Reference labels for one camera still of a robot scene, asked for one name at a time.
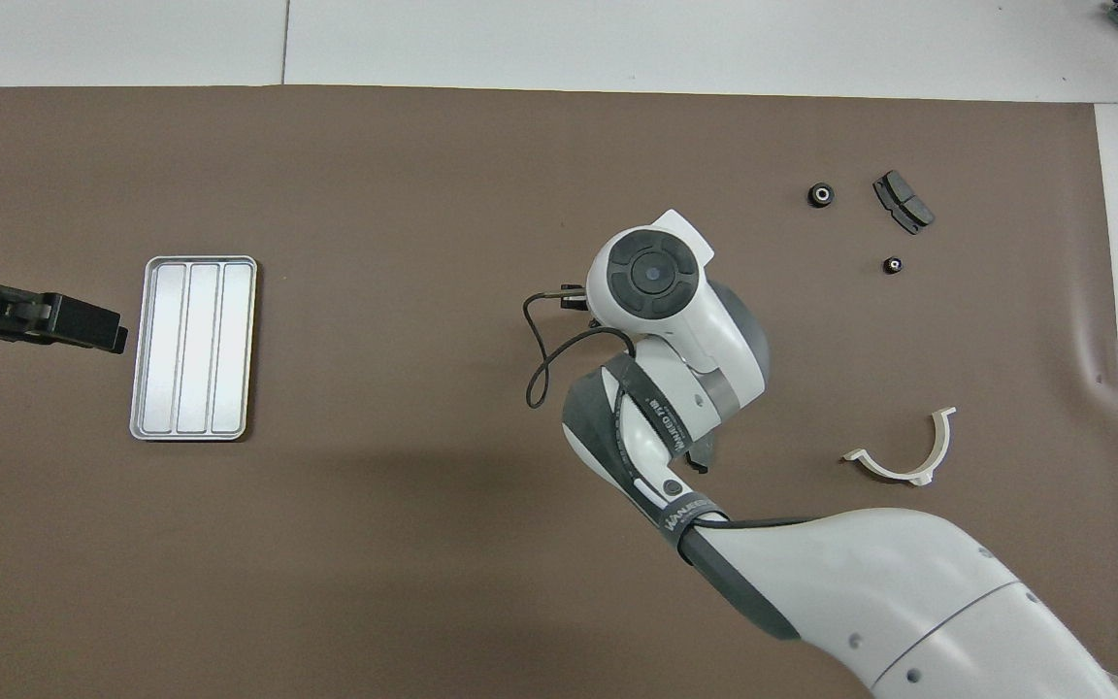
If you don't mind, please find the silver metal tray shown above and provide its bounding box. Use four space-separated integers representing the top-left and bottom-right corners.
129 255 258 443

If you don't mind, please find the short dark grey brake pad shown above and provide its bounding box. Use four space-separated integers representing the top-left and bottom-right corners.
872 170 936 236

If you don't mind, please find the brown table mat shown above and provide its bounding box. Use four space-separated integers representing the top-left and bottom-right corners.
0 85 1118 699

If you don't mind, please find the white curved plastic bracket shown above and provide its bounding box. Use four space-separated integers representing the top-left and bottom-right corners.
842 407 958 487

